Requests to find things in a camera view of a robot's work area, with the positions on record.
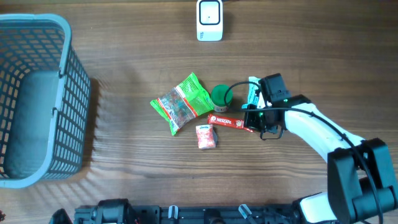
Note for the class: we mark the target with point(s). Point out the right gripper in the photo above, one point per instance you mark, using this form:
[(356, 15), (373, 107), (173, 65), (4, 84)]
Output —
[(249, 121)]

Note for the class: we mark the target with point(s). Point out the light blue wipes packet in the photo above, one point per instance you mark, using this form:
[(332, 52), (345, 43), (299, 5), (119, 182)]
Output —
[(254, 95)]

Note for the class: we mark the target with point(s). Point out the green Haribo candy bag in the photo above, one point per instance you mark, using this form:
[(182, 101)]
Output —
[(183, 103)]

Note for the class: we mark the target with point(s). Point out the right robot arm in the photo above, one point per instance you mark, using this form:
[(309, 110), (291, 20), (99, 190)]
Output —
[(361, 182)]

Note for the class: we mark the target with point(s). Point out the orange Kleenex tissue pack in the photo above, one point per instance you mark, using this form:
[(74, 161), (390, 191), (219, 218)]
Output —
[(206, 136)]

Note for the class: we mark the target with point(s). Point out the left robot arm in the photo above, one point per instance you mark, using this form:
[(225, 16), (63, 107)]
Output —
[(117, 211)]

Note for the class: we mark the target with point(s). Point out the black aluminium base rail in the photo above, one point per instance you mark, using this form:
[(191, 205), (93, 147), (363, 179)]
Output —
[(274, 213)]

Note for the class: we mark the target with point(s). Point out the red Nescafe coffee stick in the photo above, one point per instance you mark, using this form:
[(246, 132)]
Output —
[(228, 122)]

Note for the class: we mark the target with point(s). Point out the green lid jar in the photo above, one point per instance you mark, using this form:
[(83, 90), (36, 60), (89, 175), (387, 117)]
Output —
[(221, 98)]

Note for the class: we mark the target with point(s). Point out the white barcode scanner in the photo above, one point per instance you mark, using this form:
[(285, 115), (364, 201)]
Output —
[(209, 20)]

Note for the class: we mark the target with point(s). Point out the grey plastic shopping basket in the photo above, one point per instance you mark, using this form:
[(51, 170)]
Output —
[(45, 98)]

